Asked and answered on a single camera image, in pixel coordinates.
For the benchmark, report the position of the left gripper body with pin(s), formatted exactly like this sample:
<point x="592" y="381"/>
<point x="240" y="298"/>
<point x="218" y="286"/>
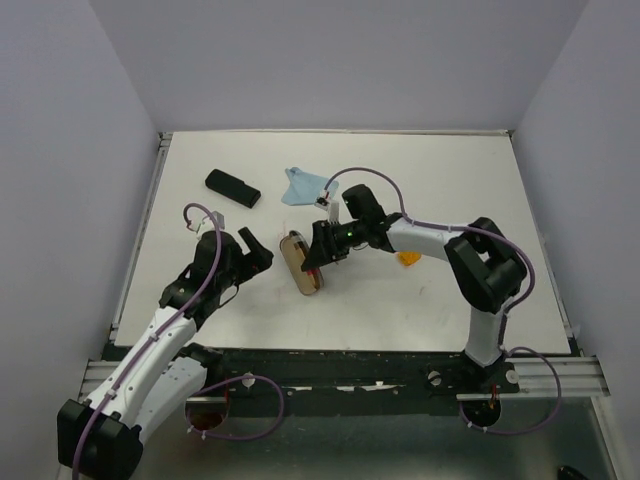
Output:
<point x="242" y="269"/>

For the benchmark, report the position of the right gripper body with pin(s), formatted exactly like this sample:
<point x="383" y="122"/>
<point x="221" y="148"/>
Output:
<point x="341" y="237"/>

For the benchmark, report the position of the plaid glasses case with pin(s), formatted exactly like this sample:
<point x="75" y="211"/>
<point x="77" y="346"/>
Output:
<point x="294" y="250"/>

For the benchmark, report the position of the blue cleaning cloth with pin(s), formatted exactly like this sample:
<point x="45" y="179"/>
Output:
<point x="305" y="188"/>

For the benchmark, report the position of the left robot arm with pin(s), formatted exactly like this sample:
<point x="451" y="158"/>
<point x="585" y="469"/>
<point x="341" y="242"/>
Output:
<point x="103" y="436"/>

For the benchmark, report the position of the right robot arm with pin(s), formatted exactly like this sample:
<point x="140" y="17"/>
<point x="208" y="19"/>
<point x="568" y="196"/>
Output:
<point x="488" y="268"/>

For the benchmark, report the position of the orange sunglasses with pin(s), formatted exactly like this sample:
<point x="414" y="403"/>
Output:
<point x="408" y="259"/>

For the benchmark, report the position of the black glasses case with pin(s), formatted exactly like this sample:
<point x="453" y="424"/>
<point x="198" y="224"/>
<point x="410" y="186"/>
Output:
<point x="232" y="188"/>

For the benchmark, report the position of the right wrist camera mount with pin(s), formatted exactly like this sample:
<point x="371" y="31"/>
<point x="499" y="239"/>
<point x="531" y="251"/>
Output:
<point x="330" y="206"/>

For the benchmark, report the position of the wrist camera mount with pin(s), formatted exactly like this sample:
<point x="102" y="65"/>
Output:
<point x="330" y="206"/>
<point x="208" y="223"/>

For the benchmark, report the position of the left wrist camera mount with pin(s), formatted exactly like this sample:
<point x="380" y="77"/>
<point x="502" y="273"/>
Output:
<point x="208" y="223"/>

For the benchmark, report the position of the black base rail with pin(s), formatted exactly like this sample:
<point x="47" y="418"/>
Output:
<point x="260" y="383"/>

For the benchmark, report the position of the aluminium frame rail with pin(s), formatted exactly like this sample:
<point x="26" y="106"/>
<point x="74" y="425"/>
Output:
<point x="528" y="378"/>

